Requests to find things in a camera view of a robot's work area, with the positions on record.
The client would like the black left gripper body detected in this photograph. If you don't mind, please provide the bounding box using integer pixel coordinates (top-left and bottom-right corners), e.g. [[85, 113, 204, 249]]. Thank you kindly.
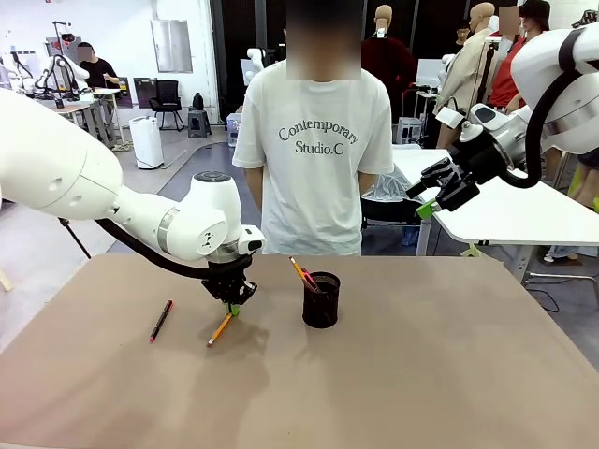
[[200, 258, 258, 304]]

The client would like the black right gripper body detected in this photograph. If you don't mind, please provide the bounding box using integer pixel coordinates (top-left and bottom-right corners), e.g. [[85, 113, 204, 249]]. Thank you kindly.
[[447, 137, 510, 187]]

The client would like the black pen with pink ends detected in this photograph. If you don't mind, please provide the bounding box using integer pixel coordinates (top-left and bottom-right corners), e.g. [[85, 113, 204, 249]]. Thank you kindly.
[[149, 299, 175, 343]]

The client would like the maroon pen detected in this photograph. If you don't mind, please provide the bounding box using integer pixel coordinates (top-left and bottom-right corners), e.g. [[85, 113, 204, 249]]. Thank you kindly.
[[300, 267, 322, 295]]

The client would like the black mesh pen holder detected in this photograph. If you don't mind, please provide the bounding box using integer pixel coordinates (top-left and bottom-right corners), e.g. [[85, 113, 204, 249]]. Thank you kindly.
[[302, 271, 342, 329]]

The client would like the clear plastic bag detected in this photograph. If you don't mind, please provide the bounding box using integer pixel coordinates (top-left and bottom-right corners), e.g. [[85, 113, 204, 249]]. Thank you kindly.
[[362, 172, 425, 203]]

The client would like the white computer case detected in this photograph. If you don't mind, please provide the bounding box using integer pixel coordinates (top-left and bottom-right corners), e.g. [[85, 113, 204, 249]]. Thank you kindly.
[[397, 116, 425, 144]]

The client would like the white standing desk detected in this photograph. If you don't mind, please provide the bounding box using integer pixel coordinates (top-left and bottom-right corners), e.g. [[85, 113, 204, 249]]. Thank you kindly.
[[391, 148, 599, 284]]

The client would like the person in red shirt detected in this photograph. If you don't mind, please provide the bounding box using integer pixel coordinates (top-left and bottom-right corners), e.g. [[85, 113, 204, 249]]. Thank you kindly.
[[488, 5, 531, 112]]

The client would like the mannequin in beige coat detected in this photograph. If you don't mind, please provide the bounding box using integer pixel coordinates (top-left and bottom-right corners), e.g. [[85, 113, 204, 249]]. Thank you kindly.
[[434, 2, 498, 147]]

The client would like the person in white T-shirt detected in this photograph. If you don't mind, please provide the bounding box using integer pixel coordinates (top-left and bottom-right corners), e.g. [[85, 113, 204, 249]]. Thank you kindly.
[[232, 0, 395, 257]]

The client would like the mannequin in dark red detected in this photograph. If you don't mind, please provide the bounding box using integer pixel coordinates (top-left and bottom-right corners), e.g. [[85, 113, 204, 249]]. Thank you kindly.
[[361, 4, 418, 111]]

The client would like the computer case with lights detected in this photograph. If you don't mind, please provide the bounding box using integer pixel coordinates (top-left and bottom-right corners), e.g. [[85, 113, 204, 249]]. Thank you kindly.
[[226, 113, 244, 148]]

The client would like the black tripod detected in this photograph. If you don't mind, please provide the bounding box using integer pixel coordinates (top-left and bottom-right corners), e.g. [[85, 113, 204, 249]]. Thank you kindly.
[[57, 216, 93, 260]]

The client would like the grey plastic stool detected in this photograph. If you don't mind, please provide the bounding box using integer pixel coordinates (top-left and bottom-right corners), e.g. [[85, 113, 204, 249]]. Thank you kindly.
[[187, 108, 213, 139]]

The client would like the white air purifier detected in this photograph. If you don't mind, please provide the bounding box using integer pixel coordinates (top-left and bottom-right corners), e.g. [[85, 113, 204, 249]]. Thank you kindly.
[[128, 116, 165, 170]]

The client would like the black office chair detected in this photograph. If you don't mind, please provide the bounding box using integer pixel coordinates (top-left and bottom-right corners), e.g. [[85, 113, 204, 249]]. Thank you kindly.
[[149, 80, 184, 131]]

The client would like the person in black T-shirt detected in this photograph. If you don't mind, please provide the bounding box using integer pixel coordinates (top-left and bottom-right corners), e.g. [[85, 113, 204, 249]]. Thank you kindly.
[[76, 41, 121, 91]]

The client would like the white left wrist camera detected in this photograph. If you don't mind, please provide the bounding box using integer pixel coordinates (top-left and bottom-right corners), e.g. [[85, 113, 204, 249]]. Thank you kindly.
[[240, 225, 267, 254]]

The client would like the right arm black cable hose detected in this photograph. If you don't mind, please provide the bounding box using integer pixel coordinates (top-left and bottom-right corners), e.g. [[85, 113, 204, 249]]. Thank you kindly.
[[497, 26, 587, 190]]

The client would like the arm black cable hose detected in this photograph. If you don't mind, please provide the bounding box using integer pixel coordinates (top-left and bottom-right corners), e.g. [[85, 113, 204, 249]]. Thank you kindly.
[[497, 26, 587, 190], [95, 217, 222, 282]]

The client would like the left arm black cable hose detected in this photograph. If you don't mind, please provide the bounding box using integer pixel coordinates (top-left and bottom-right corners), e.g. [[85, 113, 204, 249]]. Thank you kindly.
[[95, 217, 222, 282]]

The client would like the black floor cable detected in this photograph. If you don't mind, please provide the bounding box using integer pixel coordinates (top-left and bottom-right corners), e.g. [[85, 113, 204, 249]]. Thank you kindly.
[[527, 283, 562, 314]]

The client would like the silver wall cabinet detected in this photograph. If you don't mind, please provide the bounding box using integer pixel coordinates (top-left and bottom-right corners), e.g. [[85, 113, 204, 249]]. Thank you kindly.
[[150, 18, 194, 74]]

